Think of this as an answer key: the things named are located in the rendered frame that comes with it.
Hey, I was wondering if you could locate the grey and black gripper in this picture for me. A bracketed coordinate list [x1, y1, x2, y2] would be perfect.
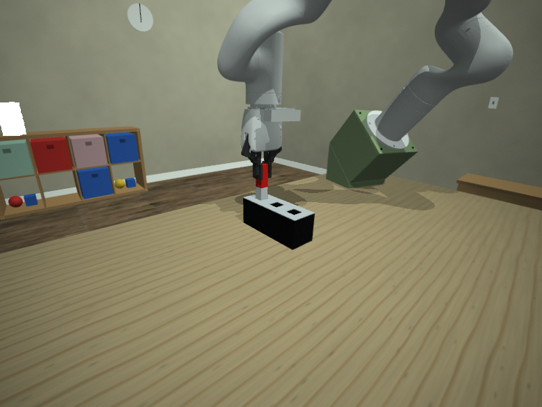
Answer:
[241, 107, 282, 180]

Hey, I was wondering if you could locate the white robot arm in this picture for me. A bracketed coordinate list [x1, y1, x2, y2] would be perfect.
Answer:
[217, 0, 513, 151]

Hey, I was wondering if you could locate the red square pin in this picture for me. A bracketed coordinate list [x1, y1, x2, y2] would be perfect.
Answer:
[256, 163, 268, 201]

